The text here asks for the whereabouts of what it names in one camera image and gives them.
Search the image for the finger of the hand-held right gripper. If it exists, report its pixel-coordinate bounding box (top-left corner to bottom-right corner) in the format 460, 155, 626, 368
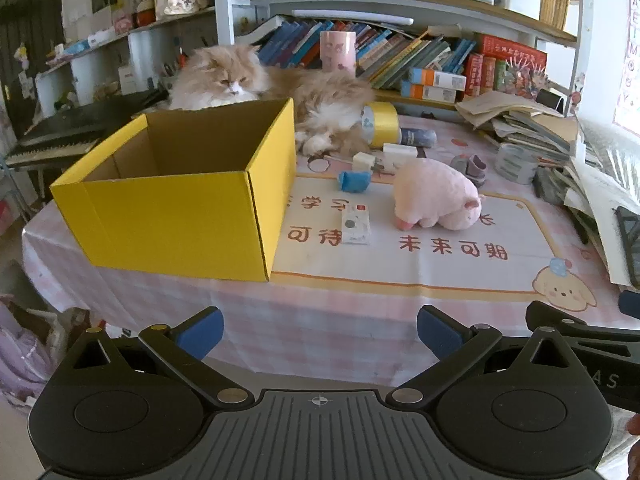
525, 301, 640, 347
618, 290, 640, 320

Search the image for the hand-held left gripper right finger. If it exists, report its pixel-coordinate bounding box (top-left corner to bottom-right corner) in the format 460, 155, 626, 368
387, 305, 582, 407

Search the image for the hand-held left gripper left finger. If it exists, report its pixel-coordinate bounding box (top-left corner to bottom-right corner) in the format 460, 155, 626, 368
64, 306, 254, 408

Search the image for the yellow cardboard box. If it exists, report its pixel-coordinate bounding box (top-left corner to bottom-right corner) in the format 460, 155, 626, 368
49, 97, 297, 282

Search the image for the small white card box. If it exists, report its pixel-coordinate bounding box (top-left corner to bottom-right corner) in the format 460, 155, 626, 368
341, 208, 372, 246

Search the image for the pink plush pig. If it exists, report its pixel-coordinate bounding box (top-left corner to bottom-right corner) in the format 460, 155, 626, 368
391, 157, 487, 232

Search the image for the small grey purple sock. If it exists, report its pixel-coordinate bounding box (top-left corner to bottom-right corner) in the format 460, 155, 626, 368
451, 154, 488, 183

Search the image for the small blue cloth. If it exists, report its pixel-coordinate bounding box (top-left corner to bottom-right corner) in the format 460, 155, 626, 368
338, 170, 372, 193

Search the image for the white rectangular eraser box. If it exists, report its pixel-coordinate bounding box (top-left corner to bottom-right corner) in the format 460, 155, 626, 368
382, 143, 419, 167

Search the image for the white charger plug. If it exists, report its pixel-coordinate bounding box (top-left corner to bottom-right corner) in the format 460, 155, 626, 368
352, 152, 385, 173

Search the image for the dark blue glue bottle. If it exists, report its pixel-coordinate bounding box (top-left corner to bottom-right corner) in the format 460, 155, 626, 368
399, 127, 437, 147

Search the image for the yellow tape roll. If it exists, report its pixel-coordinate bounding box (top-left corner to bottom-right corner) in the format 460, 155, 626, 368
359, 101, 401, 150

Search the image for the person's right hand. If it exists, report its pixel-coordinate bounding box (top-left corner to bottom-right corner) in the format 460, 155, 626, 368
626, 412, 640, 480

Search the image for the black smartphone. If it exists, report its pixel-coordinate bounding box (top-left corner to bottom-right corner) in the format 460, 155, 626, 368
615, 205, 640, 286

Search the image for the stack of white papers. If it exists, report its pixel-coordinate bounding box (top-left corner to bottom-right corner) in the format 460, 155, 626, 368
565, 125, 640, 286

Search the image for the dark grey pouch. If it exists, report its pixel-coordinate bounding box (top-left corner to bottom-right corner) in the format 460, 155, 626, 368
532, 166, 566, 206

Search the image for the grey tape roll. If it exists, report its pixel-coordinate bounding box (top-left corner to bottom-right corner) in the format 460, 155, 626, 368
495, 143, 540, 185

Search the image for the lilac cloth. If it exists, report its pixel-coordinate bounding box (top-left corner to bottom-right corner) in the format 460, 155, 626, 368
0, 295, 66, 413

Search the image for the orange white carton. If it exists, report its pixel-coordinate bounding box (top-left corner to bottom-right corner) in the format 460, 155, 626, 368
400, 82, 458, 103
407, 67, 467, 90

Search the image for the black keyboard piano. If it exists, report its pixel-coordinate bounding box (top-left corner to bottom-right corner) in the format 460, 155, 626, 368
5, 91, 168, 171

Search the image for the colourful illustrated box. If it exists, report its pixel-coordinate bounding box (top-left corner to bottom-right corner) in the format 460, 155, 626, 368
505, 60, 548, 101

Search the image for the fluffy cream cat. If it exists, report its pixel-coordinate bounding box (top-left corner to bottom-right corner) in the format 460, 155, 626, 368
162, 44, 378, 157

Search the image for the red book set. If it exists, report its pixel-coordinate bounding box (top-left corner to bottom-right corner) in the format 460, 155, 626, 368
465, 53, 511, 96

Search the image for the large red box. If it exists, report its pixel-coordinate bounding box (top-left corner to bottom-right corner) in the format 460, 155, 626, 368
477, 35, 548, 72

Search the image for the row of slanted books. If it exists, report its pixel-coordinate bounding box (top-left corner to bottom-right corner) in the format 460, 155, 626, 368
257, 19, 478, 92

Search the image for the pink cylinder pen holder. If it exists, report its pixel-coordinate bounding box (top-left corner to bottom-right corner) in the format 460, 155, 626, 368
320, 31, 357, 73

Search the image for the low white shelf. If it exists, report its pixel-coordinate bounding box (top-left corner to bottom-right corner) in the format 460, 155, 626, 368
35, 7, 218, 116

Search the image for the white wooden bookshelf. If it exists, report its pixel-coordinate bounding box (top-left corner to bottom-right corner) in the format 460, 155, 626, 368
212, 0, 596, 121

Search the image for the white light bar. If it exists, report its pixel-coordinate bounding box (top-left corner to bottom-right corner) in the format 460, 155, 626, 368
291, 9, 415, 26

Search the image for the pink wall poster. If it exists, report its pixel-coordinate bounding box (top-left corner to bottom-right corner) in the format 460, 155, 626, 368
612, 0, 640, 128

